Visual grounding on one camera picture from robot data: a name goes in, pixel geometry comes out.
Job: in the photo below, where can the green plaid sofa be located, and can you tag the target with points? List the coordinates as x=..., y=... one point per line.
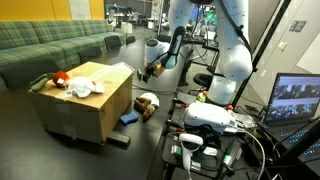
x=50, y=43

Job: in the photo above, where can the green plush vegetable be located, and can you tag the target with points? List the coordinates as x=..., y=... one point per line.
x=39, y=82

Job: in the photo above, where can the white paper sheet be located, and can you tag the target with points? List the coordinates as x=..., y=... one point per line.
x=210, y=35

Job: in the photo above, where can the blue sponge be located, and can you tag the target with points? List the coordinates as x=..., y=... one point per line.
x=128, y=118

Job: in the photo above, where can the red round plush toy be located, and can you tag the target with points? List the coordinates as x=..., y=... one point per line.
x=60, y=78

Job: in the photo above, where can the small yellow-green bottle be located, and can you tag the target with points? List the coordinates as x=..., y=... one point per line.
x=201, y=97

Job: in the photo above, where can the dark wall switch panel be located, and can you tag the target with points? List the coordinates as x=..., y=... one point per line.
x=297, y=26

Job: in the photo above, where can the black office chair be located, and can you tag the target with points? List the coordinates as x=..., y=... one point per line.
x=201, y=80

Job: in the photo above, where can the black diagonal frame pole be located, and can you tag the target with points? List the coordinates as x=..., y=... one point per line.
x=263, y=46

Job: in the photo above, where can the small dark green object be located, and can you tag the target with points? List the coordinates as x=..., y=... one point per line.
x=139, y=75

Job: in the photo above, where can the clear plastic bag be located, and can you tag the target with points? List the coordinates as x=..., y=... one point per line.
x=245, y=120

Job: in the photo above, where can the brown cardboard box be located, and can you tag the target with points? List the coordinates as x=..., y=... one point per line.
x=90, y=106

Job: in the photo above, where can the black laptop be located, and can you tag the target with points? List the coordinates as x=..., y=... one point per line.
x=293, y=100

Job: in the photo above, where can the brown moose plush toy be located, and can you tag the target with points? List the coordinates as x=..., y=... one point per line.
x=144, y=106

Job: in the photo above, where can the white VR controller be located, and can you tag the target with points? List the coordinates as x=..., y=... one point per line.
x=187, y=150

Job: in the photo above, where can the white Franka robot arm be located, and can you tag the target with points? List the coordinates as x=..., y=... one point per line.
x=233, y=50

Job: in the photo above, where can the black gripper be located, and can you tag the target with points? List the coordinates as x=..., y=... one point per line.
x=150, y=70

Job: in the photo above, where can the white VR headset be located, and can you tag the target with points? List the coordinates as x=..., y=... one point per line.
x=206, y=116

